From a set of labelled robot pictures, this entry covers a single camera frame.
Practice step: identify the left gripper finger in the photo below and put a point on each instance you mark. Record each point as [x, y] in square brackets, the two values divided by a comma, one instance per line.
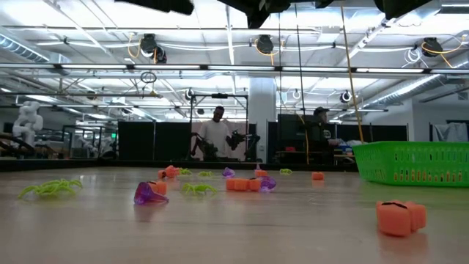
[161, 5]

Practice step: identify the green spider toy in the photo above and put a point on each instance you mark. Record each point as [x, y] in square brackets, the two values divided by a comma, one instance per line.
[185, 172]
[286, 171]
[205, 174]
[40, 191]
[199, 189]
[69, 183]

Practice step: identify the black background robot arm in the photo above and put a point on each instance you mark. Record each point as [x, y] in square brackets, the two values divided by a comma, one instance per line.
[205, 148]
[238, 138]

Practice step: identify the long ceiling light bar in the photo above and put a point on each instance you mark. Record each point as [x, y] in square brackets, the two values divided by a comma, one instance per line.
[165, 67]

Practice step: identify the white square pillar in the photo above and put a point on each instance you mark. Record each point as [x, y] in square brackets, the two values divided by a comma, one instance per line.
[262, 110]

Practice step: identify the person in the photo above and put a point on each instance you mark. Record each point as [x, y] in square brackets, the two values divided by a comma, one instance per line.
[321, 114]
[216, 135]

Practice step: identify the black equipment cart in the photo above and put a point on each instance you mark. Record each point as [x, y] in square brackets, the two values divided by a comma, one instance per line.
[293, 128]

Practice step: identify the pale curtain backdrop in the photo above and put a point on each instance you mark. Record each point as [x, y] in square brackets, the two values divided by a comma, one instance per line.
[196, 126]

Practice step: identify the black partition panel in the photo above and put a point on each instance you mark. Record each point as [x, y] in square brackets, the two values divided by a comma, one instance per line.
[135, 141]
[388, 132]
[172, 141]

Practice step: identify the white humanoid robot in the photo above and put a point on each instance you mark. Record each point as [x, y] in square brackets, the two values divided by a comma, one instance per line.
[28, 121]

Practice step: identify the green plastic basket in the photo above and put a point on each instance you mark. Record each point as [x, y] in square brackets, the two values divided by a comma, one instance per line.
[410, 157]

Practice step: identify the grey hanging cloth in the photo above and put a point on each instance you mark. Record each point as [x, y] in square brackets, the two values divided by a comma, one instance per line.
[456, 132]

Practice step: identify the black metal gantry frame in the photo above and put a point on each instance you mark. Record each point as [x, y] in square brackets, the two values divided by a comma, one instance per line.
[220, 96]

